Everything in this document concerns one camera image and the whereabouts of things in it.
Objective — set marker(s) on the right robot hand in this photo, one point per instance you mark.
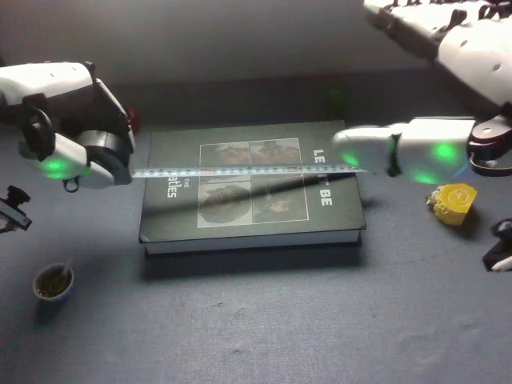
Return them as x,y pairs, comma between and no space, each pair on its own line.
476,56

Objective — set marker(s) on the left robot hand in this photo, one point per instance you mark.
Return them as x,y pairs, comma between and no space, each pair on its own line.
52,80

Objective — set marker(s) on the black hardcover book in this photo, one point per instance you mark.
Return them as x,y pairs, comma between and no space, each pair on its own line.
280,224

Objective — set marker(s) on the red toy cylinder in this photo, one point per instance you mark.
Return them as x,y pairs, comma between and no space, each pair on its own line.
135,120

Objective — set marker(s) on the green toy cylinder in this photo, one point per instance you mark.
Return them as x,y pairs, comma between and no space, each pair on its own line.
336,100

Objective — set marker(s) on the yellow round toy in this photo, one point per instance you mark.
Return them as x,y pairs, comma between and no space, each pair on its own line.
454,204

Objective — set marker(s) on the small white spoon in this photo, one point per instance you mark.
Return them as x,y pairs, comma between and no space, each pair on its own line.
66,270

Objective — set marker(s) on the small white soup bowl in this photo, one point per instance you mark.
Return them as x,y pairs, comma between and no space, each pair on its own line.
48,294

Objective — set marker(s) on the grey table cloth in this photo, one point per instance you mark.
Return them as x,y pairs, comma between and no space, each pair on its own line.
256,320

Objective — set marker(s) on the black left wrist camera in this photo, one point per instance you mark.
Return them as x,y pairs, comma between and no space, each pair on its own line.
16,210

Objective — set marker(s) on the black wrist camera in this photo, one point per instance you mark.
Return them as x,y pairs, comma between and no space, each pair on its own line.
16,210
500,248

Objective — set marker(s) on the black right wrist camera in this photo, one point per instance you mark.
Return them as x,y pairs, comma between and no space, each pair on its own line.
500,248

